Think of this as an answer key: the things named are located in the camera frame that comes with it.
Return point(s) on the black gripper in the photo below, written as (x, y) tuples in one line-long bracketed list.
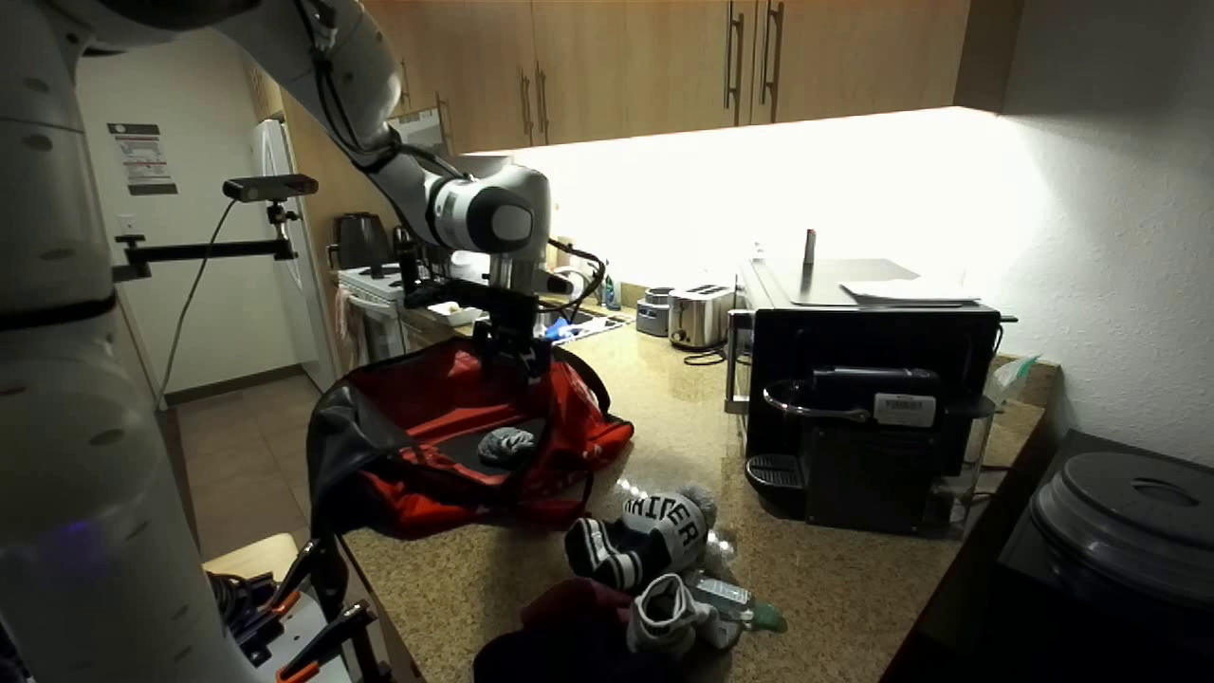
[(514, 338)]

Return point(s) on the grey cloth object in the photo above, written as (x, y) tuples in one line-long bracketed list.
[(505, 446)]

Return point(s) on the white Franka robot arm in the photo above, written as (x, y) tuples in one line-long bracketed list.
[(78, 441)]

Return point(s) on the red black duffel bag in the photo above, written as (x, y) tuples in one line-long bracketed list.
[(419, 458)]

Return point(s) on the grey round countertop appliance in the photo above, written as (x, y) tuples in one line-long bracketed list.
[(655, 314)]

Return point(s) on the black white lettered beanie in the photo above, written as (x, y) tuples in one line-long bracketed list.
[(666, 525)]

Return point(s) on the silver two-slot toaster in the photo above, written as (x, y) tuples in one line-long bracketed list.
[(701, 316)]

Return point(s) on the black kettle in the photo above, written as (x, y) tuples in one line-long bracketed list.
[(363, 240)]

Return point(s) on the black white striped knit item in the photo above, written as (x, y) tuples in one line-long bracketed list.
[(666, 613)]

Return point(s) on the light wooden table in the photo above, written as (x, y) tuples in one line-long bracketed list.
[(251, 554)]

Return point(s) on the thin grey upright stick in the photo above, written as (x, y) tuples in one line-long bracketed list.
[(811, 263)]

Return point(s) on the brown wooden upper cabinets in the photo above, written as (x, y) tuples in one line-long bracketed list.
[(633, 63)]

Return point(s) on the black coffee maker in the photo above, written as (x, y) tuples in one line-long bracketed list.
[(858, 474)]

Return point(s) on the black steel microwave oven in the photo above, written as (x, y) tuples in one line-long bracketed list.
[(875, 336)]

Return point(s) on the white paper sheet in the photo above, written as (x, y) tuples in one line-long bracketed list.
[(913, 292)]

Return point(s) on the printed door sign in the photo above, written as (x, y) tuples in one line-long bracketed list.
[(141, 155)]

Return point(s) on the black round appliance lid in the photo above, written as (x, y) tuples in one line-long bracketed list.
[(1125, 518)]

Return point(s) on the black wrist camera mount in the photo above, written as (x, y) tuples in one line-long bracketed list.
[(451, 292)]

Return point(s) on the camera on tripod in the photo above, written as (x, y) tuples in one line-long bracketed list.
[(229, 289)]

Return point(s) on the black camera on stand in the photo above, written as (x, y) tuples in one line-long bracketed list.
[(272, 187)]

